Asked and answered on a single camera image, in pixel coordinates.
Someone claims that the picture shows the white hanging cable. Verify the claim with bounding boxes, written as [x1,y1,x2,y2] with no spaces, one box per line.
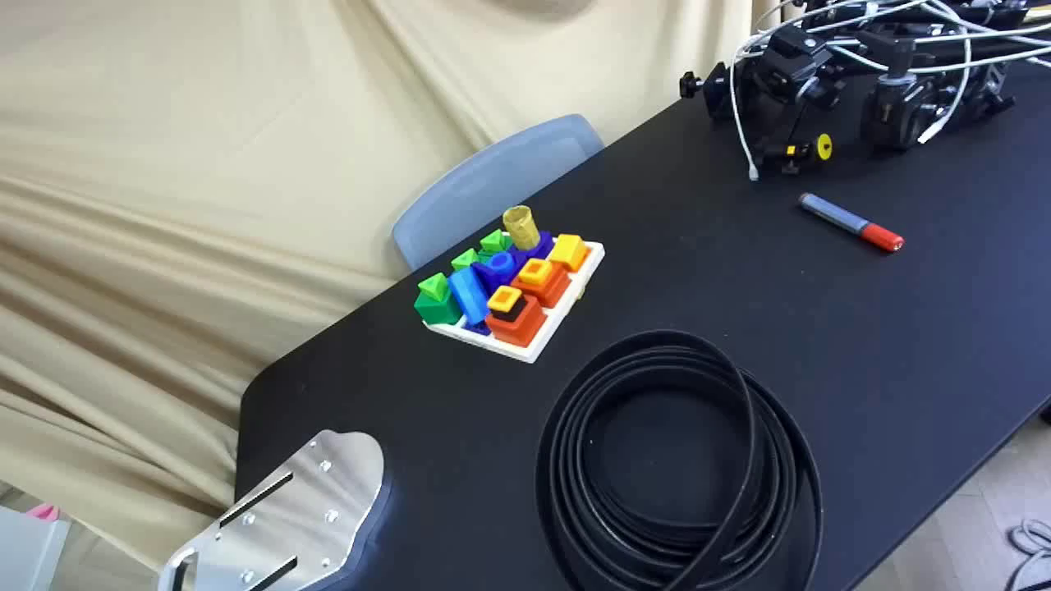
[727,47,764,185]

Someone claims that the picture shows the silver metal bracket plate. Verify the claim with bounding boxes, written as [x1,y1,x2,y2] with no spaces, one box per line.
[155,427,387,591]

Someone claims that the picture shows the orange square block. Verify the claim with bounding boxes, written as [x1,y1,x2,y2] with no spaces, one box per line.
[514,255,576,309]

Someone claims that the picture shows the beige cloth backdrop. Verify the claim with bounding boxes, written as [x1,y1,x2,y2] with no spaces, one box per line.
[0,0,770,576]

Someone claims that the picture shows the coiled black hose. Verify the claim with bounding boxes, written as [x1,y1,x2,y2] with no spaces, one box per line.
[531,327,829,591]

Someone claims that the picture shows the white cable bundle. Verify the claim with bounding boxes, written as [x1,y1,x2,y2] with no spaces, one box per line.
[733,0,1051,149]

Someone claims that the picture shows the round blue block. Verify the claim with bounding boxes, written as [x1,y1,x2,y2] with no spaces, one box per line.
[470,245,526,294]

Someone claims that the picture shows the red orange block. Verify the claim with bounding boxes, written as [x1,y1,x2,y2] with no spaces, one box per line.
[483,294,548,348]

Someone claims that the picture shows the colourful block sorting toy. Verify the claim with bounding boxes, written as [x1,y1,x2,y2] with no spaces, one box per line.
[420,240,607,366]

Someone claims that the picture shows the long blue block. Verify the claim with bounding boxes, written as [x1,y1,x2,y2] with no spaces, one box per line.
[448,267,493,330]

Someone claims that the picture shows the grey floor cables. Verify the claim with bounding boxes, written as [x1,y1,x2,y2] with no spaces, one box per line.
[1002,516,1051,591]

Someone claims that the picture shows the yellow cylinder block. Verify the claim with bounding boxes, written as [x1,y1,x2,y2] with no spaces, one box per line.
[501,203,542,254]

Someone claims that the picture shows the yellow square block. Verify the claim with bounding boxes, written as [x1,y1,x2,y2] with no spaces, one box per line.
[547,228,595,277]

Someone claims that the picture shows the dark purple block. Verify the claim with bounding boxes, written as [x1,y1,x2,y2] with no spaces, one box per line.
[515,227,560,261]

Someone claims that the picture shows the large green block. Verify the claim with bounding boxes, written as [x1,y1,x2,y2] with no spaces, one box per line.
[410,268,463,327]

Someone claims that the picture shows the black camera device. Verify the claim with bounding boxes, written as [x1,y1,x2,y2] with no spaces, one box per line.
[857,43,1019,154]

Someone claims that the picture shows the white box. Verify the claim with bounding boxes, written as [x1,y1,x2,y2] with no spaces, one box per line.
[0,501,74,591]

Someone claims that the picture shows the grey chair backrest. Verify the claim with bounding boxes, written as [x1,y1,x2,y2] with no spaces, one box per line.
[390,112,607,277]

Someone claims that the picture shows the small yellow hollow block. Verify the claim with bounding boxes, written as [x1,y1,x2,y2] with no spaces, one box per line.
[483,281,528,318]

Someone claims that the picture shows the black clamp device yellow knob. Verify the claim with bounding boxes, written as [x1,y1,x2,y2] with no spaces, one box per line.
[677,27,840,177]

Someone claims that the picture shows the blue marker with red cap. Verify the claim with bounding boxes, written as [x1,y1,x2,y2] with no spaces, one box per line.
[795,191,911,255]

